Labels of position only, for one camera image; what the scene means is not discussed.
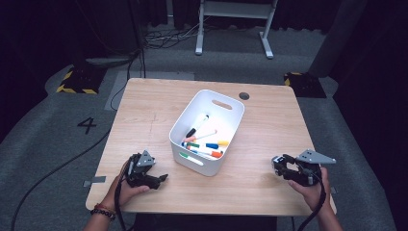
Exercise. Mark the person's black pants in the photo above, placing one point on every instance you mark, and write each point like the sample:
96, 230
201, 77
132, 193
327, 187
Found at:
205, 223

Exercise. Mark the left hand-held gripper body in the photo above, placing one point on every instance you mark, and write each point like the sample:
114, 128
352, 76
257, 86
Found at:
141, 174

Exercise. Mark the grey slanted post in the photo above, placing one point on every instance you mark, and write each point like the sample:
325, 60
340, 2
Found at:
340, 35

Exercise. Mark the small white toy car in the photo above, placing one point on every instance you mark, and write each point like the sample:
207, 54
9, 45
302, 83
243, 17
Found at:
277, 162

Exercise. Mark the white plastic bin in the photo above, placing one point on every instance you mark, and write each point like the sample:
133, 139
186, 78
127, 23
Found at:
208, 109

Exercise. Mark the black yellow striped base plate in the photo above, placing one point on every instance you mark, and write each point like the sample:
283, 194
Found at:
80, 80
304, 85

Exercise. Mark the dark blue cap marker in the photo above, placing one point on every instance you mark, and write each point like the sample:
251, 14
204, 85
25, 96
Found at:
211, 146

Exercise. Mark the grey flat stand base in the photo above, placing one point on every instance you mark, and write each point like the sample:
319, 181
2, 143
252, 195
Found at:
109, 60

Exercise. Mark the black stand pole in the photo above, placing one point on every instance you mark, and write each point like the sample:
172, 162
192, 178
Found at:
140, 64

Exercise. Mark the yellow cap marker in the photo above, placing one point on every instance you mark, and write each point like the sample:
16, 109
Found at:
223, 143

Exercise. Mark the black cap marker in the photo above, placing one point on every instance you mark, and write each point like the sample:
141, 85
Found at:
191, 132

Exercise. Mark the dark green cap marker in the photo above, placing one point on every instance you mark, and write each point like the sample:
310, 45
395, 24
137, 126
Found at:
192, 145

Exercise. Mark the pink cap marker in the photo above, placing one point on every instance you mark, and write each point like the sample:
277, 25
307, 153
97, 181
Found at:
190, 139

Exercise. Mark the grey table grommet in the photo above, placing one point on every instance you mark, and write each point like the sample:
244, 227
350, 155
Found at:
244, 96

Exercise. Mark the white metal desk frame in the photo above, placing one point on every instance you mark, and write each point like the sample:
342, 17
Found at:
199, 32

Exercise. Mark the grey tape piece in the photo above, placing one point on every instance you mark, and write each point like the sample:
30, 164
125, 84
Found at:
96, 180
334, 190

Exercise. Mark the person's left hand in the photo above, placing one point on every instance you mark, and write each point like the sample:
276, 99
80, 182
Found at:
128, 192

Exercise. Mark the person's right hand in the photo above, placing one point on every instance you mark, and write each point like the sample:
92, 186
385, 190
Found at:
312, 195

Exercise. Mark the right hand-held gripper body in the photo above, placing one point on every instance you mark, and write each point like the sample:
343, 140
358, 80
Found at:
308, 173

